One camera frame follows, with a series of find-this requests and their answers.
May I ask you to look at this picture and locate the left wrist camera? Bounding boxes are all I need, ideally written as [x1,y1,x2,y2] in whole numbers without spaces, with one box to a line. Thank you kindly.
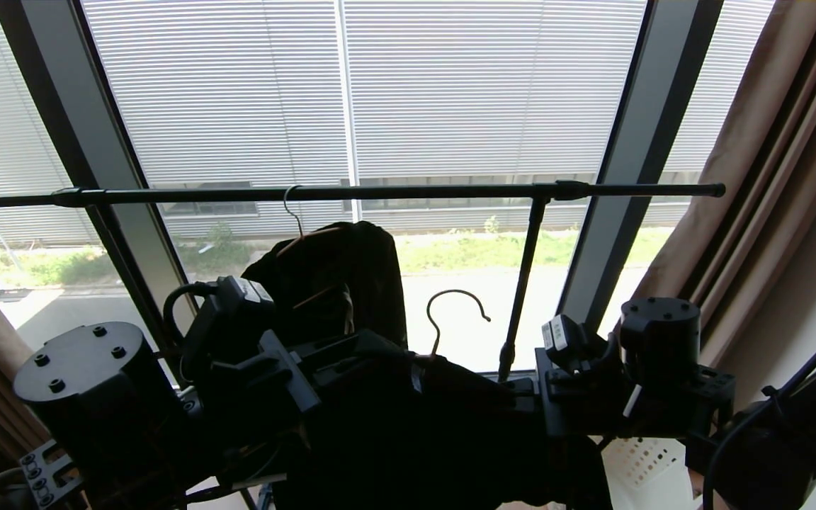
[181,275,276,369]

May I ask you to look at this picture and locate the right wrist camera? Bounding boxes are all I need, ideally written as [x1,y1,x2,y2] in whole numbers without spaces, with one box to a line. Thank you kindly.
[540,314,591,373]

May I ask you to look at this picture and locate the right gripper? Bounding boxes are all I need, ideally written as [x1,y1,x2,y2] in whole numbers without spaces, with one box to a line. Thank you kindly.
[534,346,628,438]

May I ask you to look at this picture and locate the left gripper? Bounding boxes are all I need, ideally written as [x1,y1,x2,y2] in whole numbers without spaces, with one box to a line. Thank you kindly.
[206,328,322,443]

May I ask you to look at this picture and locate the black cable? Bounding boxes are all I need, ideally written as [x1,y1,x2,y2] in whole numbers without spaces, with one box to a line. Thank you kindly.
[161,281,221,369]
[702,346,816,510]

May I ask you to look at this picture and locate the black clothes rack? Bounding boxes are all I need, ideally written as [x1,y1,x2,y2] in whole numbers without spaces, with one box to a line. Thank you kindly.
[0,181,727,510]

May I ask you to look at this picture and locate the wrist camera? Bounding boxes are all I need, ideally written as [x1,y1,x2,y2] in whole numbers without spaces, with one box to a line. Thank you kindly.
[181,275,276,369]
[540,314,591,373]

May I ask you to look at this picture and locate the white laundry basket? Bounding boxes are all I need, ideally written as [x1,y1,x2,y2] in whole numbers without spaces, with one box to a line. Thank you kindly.
[601,436,692,510]

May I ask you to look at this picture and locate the window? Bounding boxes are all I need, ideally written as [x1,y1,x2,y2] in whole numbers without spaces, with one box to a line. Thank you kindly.
[0,0,777,376]

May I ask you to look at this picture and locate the black garment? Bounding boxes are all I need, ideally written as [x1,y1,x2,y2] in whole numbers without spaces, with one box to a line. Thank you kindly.
[242,221,409,351]
[273,340,614,510]

